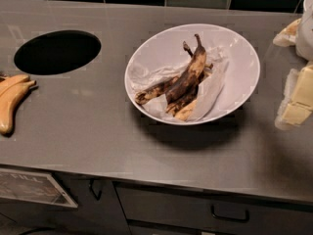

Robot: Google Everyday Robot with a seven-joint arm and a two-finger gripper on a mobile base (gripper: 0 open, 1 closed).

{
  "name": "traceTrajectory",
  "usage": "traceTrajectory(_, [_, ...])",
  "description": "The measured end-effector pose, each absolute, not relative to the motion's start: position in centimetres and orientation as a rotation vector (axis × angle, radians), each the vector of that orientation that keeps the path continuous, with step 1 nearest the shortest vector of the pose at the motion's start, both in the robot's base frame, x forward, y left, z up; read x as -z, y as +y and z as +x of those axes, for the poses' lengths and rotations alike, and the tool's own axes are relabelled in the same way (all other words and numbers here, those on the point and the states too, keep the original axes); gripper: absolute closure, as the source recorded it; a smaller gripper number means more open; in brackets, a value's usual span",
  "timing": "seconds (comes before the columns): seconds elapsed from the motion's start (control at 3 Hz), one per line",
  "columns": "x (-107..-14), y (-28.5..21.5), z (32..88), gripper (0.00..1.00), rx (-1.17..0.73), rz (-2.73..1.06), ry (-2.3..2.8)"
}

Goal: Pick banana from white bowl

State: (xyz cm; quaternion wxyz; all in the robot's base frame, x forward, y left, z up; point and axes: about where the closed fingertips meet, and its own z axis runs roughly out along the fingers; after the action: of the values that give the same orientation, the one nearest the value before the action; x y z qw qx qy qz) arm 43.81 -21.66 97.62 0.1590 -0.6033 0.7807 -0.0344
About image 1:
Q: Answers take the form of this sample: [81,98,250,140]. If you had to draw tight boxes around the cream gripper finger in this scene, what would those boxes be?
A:
[275,65,313,130]
[273,19,300,47]

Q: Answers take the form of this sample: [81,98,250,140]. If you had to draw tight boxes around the dark overripe banana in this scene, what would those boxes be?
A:
[165,33,206,104]

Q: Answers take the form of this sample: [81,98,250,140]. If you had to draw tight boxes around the white bowl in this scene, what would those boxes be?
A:
[125,23,260,125]

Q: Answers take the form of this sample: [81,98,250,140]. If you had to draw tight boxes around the yellow banana bowl bottom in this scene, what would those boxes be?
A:
[175,100,197,121]

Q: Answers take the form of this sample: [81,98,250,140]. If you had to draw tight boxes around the brown spotted banana lower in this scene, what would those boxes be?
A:
[165,85,199,117]

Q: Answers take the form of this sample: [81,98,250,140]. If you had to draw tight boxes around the brown spotted banana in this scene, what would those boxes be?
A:
[165,85,199,117]
[135,75,179,105]

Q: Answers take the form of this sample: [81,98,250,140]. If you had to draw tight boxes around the brown spotted banana left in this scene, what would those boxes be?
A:
[135,75,179,105]

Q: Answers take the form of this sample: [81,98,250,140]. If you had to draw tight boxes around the yellow banana counter front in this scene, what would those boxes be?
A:
[0,80,36,135]

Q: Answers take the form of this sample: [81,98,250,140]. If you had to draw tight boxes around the yellow banana counter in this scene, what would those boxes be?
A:
[0,74,30,96]
[0,80,36,135]

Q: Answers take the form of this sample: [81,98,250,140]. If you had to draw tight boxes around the yellow banana counter back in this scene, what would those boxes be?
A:
[0,74,30,96]

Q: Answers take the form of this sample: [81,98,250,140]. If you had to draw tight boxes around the grey drawer front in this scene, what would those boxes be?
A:
[115,183,313,235]

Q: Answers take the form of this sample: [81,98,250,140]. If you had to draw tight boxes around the round counter trash opening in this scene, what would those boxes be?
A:
[14,30,102,75]

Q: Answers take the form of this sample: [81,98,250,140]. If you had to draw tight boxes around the framed sign on cabinet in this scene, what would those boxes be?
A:
[0,168,78,208]

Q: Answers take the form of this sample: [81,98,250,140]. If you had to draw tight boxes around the black drawer handle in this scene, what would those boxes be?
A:
[210,205,250,223]

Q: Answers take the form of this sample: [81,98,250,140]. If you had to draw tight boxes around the black cabinet door handle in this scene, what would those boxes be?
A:
[89,179,102,201]

